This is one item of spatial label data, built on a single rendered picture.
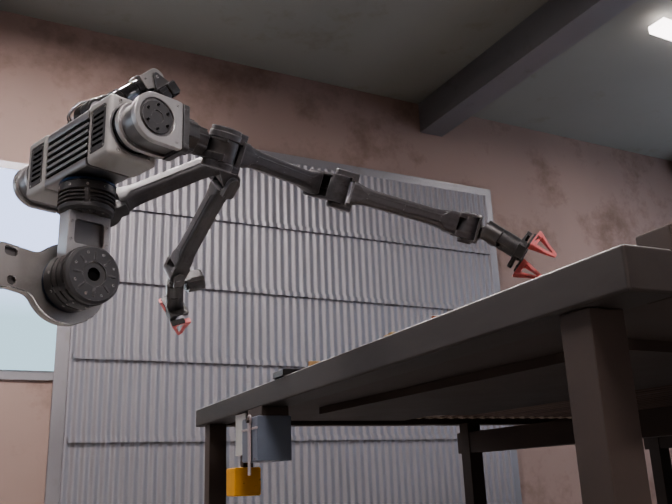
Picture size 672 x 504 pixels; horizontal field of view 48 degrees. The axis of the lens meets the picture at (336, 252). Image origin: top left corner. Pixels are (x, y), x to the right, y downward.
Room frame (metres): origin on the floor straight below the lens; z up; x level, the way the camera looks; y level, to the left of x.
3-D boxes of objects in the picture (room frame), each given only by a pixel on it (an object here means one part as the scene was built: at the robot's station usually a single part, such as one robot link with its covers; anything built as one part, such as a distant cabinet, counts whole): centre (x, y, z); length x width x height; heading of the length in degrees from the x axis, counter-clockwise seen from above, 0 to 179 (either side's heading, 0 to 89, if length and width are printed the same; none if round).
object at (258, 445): (2.19, 0.22, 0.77); 0.14 x 0.11 x 0.18; 25
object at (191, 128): (1.66, 0.35, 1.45); 0.09 x 0.08 x 0.12; 48
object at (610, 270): (1.85, 0.05, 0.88); 2.08 x 0.08 x 0.06; 25
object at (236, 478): (2.35, 0.30, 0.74); 0.09 x 0.08 x 0.24; 25
